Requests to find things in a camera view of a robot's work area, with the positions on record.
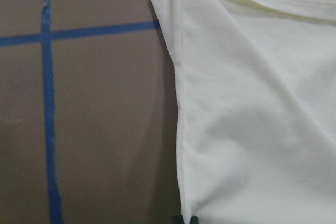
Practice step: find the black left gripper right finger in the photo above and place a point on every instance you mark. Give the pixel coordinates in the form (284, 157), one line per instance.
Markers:
(194, 220)

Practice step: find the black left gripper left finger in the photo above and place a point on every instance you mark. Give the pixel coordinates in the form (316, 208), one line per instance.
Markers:
(177, 219)

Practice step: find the cream long sleeve cat shirt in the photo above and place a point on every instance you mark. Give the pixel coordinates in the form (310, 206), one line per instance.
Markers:
(255, 87)

